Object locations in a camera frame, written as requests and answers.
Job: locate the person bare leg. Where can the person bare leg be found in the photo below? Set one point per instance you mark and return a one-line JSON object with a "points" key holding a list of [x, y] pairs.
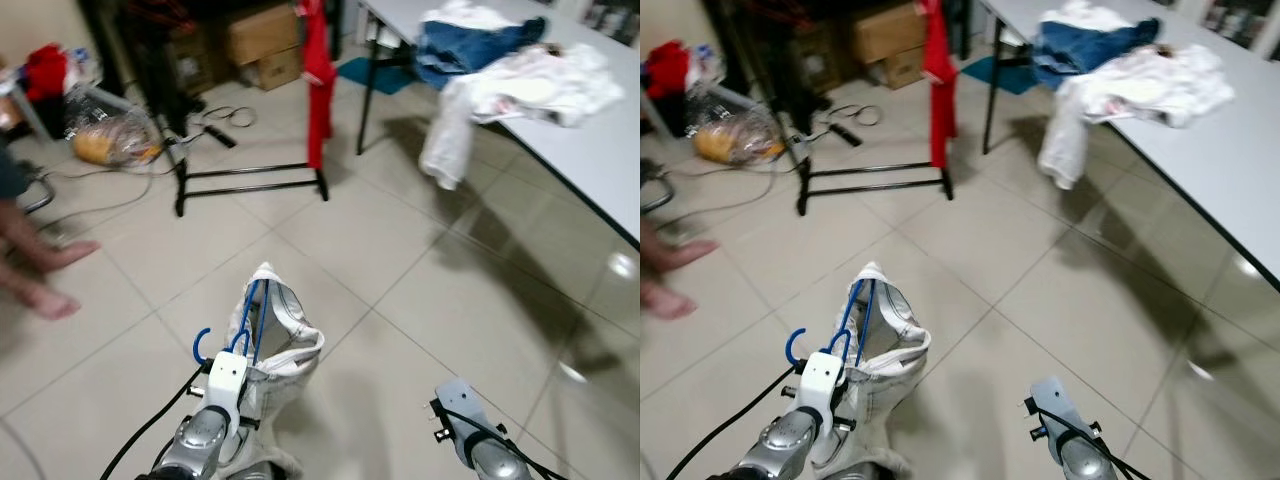
{"points": [[40, 248], [680, 250], [665, 298], [40, 297]]}

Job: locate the black power strip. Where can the black power strip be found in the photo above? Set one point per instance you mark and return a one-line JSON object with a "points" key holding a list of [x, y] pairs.
{"points": [[845, 132], [220, 135]]}

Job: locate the white cotton garment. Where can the white cotton garment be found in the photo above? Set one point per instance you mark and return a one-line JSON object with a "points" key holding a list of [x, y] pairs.
{"points": [[1160, 85], [550, 85]]}

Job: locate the red garment white trim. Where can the red garment white trim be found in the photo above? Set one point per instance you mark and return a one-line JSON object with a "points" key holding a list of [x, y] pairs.
{"points": [[318, 80], [940, 80]]}

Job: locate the blue denim garment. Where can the blue denim garment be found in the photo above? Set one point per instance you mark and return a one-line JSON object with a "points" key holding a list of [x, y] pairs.
{"points": [[1085, 50], [470, 50]]}

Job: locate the small cardboard box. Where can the small cardboard box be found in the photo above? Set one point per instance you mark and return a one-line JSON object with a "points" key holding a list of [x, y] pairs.
{"points": [[900, 68], [272, 68]]}

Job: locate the beige plaid garment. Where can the beige plaid garment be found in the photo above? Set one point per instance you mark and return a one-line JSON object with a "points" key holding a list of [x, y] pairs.
{"points": [[1165, 48], [548, 48]]}

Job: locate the white crumpled garment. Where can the white crumpled garment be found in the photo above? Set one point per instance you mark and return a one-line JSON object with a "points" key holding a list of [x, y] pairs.
{"points": [[1085, 12], [470, 12]]}

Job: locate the plastic bag with striped fabric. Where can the plastic bag with striped fabric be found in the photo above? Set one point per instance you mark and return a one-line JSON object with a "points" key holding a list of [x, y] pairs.
{"points": [[740, 135], [110, 135]]}

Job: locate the plain cardboard box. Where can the plain cardboard box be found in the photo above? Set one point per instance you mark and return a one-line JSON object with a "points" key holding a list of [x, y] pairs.
{"points": [[262, 30], [888, 30]]}

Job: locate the white and red clothes pile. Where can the white and red clothes pile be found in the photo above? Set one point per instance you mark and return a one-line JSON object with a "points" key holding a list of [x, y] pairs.
{"points": [[50, 70], [668, 70]]}

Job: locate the printed cardboard box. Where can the printed cardboard box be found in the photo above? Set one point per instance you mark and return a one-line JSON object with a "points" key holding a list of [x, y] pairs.
{"points": [[815, 60], [190, 60]]}

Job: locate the white glass door cabinet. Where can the white glass door cabinet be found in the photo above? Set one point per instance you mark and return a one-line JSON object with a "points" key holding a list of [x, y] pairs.
{"points": [[1240, 20], [610, 18]]}

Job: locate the person dark shorts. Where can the person dark shorts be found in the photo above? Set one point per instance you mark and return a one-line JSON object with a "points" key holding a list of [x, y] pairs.
{"points": [[8, 175]]}

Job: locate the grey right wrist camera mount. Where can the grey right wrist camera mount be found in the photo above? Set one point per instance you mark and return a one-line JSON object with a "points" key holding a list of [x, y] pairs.
{"points": [[462, 405], [1055, 405]]}

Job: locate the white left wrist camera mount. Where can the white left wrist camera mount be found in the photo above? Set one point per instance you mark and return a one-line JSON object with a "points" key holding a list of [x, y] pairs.
{"points": [[225, 375], [815, 378]]}

